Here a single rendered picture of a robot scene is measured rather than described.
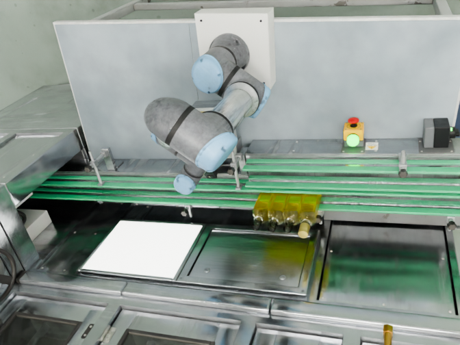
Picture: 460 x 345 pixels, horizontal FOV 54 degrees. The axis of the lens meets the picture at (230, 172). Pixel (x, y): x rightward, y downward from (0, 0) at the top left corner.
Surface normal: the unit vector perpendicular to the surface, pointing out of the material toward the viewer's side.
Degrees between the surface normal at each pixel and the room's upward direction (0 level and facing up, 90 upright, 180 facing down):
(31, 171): 90
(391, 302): 90
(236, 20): 4
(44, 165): 90
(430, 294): 90
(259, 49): 4
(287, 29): 0
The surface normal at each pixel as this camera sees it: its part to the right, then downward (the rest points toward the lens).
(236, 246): -0.16, -0.85
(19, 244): 0.94, 0.01
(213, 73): -0.46, 0.46
